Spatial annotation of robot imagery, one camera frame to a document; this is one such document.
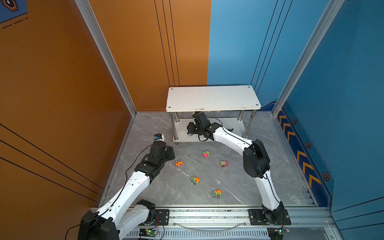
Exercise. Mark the orange green toy car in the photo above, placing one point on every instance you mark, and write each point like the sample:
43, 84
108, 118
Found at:
195, 180

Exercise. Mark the right circuit board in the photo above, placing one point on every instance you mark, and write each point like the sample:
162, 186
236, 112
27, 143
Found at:
277, 233

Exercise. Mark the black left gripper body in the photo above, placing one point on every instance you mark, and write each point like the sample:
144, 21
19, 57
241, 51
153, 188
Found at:
168, 155

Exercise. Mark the left aluminium corner post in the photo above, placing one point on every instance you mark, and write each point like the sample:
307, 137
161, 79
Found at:
101, 42

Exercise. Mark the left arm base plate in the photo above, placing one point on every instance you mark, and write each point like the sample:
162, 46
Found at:
158, 216

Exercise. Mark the left circuit board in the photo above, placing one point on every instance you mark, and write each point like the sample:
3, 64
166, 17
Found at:
148, 234

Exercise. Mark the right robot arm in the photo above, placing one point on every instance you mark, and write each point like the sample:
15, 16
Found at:
256, 163

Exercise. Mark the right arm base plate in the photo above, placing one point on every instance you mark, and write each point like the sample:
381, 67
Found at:
260, 217

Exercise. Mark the aluminium corner post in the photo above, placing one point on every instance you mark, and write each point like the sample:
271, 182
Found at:
319, 32
101, 42

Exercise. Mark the green orange toy truck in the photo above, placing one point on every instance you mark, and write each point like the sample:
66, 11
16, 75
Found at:
217, 194

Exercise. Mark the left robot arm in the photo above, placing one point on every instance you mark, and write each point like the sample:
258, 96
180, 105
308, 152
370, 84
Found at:
113, 221

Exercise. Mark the circuit board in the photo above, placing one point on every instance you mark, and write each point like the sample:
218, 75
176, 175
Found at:
148, 234
277, 233

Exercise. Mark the right aluminium corner post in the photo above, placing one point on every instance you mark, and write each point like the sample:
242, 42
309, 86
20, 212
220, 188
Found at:
319, 32

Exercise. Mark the white two-tier shelf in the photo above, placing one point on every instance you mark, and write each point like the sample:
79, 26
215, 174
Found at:
212, 99

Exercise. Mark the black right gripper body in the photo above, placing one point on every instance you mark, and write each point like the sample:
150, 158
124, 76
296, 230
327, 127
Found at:
193, 129

